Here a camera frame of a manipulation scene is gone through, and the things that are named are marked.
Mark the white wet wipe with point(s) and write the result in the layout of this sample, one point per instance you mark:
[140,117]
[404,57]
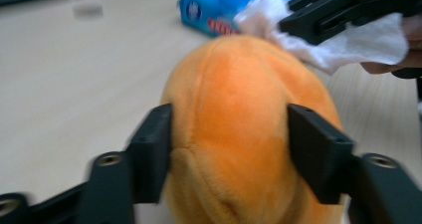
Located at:
[365,41]

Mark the blue wet wipes pack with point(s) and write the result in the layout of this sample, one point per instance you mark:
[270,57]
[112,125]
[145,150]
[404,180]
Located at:
[205,8]

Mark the orange plush toy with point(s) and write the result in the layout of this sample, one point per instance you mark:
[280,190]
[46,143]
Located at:
[245,117]

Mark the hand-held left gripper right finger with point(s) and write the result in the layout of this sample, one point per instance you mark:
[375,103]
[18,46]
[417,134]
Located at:
[320,154]

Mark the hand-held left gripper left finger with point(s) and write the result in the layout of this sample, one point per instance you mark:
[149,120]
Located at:
[152,157]

